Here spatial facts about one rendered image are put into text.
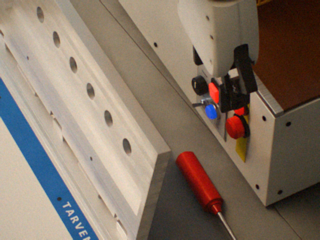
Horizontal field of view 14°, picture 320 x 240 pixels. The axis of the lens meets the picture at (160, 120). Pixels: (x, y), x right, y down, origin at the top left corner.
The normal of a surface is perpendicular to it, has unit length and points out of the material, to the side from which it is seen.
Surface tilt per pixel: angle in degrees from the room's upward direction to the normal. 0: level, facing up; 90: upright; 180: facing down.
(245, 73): 46
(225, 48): 88
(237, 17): 81
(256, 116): 90
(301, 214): 0
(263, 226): 0
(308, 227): 0
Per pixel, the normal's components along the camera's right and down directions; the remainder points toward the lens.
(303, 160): 0.48, 0.69
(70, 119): -0.86, 0.24
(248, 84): 0.22, 0.11
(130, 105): 0.18, -0.68
